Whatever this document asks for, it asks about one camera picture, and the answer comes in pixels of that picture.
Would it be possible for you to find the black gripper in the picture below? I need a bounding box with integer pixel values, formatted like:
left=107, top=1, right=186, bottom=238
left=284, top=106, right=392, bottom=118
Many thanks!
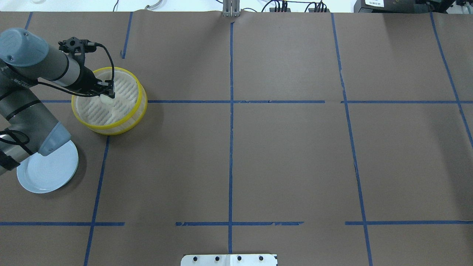
left=72, top=66, right=115, bottom=99

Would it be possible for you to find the white steamed bun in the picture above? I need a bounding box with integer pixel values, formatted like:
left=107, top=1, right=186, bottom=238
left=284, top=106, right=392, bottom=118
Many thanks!
left=99, top=95, right=113, bottom=106

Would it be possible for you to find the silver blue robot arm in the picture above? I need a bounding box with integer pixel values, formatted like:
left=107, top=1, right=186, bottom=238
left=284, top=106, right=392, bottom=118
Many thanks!
left=0, top=28, right=115, bottom=174

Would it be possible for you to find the white steamer liner cloth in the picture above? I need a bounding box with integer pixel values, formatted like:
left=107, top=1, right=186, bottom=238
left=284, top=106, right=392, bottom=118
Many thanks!
left=72, top=67, right=144, bottom=128

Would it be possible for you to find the yellow rimmed steamer basket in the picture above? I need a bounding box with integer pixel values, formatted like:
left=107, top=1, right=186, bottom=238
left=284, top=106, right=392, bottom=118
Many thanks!
left=71, top=67, right=148, bottom=135

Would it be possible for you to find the light blue plate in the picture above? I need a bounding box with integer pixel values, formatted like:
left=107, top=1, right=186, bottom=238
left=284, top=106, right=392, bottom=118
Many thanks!
left=16, top=140, right=78, bottom=194

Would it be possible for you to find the black computer box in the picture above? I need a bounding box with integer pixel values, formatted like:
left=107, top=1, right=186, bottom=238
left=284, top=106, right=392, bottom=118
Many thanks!
left=353, top=0, right=455, bottom=14

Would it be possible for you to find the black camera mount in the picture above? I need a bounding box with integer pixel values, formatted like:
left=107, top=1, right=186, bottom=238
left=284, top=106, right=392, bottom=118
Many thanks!
left=58, top=37, right=97, bottom=63

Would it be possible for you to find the aluminium frame post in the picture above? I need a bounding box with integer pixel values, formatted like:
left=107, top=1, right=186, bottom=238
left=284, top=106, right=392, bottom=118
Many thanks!
left=221, top=0, right=241, bottom=17

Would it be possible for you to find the white camera stand pillar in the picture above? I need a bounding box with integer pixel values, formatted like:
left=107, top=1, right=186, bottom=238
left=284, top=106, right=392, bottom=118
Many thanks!
left=180, top=254, right=278, bottom=266

